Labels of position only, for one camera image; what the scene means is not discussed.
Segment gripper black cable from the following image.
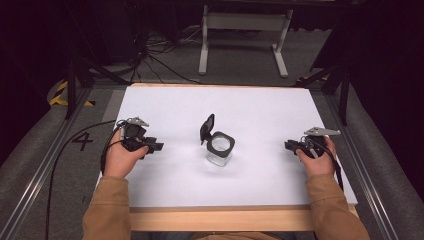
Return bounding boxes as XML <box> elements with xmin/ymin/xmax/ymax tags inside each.
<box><xmin>305</xmin><ymin>136</ymin><xmax>345</xmax><ymax>192</ymax></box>
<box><xmin>45</xmin><ymin>119</ymin><xmax>128</xmax><ymax>240</ymax></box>

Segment yellow black floor tape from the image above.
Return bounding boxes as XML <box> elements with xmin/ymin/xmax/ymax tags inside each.
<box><xmin>49</xmin><ymin>79</ymin><xmax>96</xmax><ymax>108</ymax></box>

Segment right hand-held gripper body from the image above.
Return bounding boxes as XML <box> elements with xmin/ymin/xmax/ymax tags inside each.
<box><xmin>294</xmin><ymin>126</ymin><xmax>342</xmax><ymax>159</ymax></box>

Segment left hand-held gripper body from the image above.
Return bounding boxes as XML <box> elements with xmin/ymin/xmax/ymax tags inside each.
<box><xmin>115</xmin><ymin>116</ymin><xmax>150</xmax><ymax>153</ymax></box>

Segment person's right hand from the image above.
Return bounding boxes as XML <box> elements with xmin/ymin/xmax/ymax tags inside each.
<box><xmin>295</xmin><ymin>135</ymin><xmax>337</xmax><ymax>178</ymax></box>

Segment white metal table frame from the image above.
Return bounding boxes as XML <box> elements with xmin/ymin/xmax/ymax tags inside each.
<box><xmin>198</xmin><ymin>4</ymin><xmax>294</xmax><ymax>79</ymax></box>

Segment black tripod stand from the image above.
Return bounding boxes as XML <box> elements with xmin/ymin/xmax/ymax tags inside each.
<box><xmin>64</xmin><ymin>56</ymin><xmax>131</xmax><ymax>120</ymax></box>
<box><xmin>293</xmin><ymin>59</ymin><xmax>354</xmax><ymax>127</ymax></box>

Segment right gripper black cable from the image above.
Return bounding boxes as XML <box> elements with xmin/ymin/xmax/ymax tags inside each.
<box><xmin>305</xmin><ymin>136</ymin><xmax>345</xmax><ymax>192</ymax></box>

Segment black floor cables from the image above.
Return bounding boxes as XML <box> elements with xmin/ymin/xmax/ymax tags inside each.
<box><xmin>128</xmin><ymin>26</ymin><xmax>204</xmax><ymax>86</ymax></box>

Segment person's left hand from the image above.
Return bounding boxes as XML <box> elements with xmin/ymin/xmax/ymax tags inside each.
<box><xmin>103</xmin><ymin>131</ymin><xmax>150</xmax><ymax>179</ymax></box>

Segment clear jar with black lid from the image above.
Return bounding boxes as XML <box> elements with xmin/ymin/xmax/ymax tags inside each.
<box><xmin>199</xmin><ymin>113</ymin><xmax>236</xmax><ymax>168</ymax></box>

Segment aluminium floor rail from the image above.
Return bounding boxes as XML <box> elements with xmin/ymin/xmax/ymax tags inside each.
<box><xmin>0</xmin><ymin>87</ymin><xmax>95</xmax><ymax>240</ymax></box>
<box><xmin>325</xmin><ymin>94</ymin><xmax>401</xmax><ymax>240</ymax></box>

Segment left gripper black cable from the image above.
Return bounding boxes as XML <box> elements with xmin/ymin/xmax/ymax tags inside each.
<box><xmin>45</xmin><ymin>119</ymin><xmax>128</xmax><ymax>240</ymax></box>

